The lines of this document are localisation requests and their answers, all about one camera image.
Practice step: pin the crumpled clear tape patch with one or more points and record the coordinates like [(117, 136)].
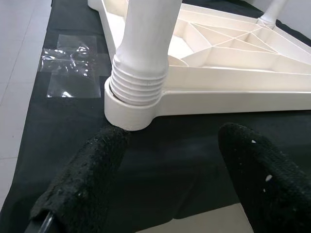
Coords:
[(70, 63)]

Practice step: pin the black tablecloth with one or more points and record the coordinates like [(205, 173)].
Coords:
[(60, 136)]

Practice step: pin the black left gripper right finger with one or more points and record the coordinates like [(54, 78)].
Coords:
[(267, 184)]

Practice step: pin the white plastic table top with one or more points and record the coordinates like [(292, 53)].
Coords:
[(218, 97)]

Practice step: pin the white plastic table leg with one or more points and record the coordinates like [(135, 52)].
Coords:
[(148, 36), (271, 12)]

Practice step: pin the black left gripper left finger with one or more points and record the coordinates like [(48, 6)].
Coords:
[(87, 179)]

